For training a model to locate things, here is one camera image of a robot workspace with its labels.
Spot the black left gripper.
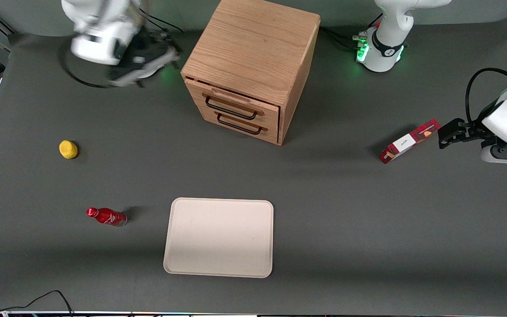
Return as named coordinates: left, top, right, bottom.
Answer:
left=438, top=100, right=501, bottom=153

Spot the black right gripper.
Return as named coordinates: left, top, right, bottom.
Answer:
left=116, top=33, right=173, bottom=74

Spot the black metal drawer handle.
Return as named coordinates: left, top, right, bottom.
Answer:
left=217, top=113, right=263, bottom=136
left=205, top=96, right=259, bottom=121

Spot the wooden drawer cabinet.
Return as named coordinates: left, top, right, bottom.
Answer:
left=180, top=0, right=321, bottom=146

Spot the wooden drawer front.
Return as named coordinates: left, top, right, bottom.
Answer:
left=198, top=102, right=280, bottom=146

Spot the red and white snack box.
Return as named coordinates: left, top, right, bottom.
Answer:
left=379, top=118, right=442, bottom=165

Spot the yellow lemon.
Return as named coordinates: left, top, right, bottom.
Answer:
left=59, top=140, right=79, bottom=160

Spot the red bottle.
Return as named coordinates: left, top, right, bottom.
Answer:
left=86, top=207, right=128, bottom=227

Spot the beige plastic tray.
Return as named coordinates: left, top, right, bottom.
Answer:
left=163, top=197, right=275, bottom=279

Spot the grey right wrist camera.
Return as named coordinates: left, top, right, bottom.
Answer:
left=109, top=48, right=180, bottom=88

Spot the long black arm cable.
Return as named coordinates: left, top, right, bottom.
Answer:
left=465, top=67, right=507, bottom=128

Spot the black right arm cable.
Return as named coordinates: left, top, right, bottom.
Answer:
left=59, top=41, right=118, bottom=89

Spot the black base cable bundle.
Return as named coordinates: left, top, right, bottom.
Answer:
left=318, top=12, right=384, bottom=52

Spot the thin black floor cable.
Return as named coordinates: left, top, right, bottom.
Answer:
left=0, top=289, right=76, bottom=317

